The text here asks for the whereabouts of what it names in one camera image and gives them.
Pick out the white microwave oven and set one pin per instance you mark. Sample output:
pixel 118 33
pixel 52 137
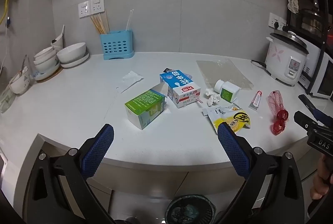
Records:
pixel 321 75

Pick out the small white bowl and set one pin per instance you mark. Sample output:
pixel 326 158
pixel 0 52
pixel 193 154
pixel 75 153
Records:
pixel 46 66
pixel 45 59
pixel 44 52

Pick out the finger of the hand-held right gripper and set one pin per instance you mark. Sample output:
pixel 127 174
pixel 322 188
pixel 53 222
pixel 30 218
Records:
pixel 304 121
pixel 324 117

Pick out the red mesh net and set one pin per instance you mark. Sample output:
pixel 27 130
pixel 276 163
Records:
pixel 277 107

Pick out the clear bubble wrap sheet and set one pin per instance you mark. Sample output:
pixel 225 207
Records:
pixel 218 70

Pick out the white plate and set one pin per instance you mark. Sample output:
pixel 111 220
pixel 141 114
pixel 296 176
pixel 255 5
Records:
pixel 80 61

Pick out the white wall outlet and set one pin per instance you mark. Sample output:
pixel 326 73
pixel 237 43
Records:
pixel 273 20
pixel 84 9
pixel 282 23
pixel 97 5

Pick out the black metal kitchen rack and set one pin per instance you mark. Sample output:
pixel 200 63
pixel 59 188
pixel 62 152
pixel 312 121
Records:
pixel 325 18

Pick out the blue perforated utensil holder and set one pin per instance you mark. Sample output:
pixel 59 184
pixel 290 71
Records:
pixel 117 46

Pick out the metal spoon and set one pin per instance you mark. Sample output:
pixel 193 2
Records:
pixel 24 64

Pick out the clear plastic straws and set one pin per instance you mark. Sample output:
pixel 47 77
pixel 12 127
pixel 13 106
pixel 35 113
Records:
pixel 129 20

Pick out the clear glass dish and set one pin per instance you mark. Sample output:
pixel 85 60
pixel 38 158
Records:
pixel 6 100

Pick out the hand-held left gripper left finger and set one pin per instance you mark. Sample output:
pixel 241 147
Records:
pixel 98 151

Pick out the white rice cooker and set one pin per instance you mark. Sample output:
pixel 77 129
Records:
pixel 283 60

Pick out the blue patterned plate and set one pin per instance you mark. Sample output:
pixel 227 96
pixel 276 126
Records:
pixel 52 75

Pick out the green and white carton box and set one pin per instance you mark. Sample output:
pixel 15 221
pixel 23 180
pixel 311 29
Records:
pixel 143 107

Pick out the black mesh trash bin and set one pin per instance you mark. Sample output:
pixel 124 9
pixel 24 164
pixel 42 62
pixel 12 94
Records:
pixel 190 209

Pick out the person's right hand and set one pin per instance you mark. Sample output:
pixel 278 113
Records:
pixel 324 177

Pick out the white bowl with green mark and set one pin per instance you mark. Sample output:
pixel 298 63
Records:
pixel 19 85

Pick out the purple black small tool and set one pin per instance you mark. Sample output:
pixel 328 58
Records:
pixel 167 70

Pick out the white bottle with green label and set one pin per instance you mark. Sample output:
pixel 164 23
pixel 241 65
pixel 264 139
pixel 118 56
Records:
pixel 227 91

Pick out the beige kitchen cabinet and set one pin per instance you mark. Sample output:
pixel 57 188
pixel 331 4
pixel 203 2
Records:
pixel 161 182

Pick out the blue and white milk carton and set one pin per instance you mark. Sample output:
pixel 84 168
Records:
pixel 179 86

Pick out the red and white tube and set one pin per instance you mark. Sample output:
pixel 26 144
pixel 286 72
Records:
pixel 256 100

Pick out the steel cooking pot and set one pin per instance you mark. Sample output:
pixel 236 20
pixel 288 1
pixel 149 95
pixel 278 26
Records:
pixel 312 21

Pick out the yellow and white snack packet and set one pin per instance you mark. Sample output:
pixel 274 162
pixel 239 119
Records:
pixel 238 118

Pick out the bundle of wooden chopsticks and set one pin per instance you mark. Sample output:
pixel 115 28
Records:
pixel 100 23

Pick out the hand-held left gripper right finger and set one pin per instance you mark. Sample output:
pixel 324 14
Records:
pixel 234 151

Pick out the clear plastic wrapper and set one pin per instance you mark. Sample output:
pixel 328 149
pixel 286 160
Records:
pixel 131 79

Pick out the white tissue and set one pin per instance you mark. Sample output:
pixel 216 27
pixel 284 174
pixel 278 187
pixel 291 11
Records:
pixel 212 98

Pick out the large white bowl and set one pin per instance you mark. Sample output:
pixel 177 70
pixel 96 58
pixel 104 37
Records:
pixel 71 53

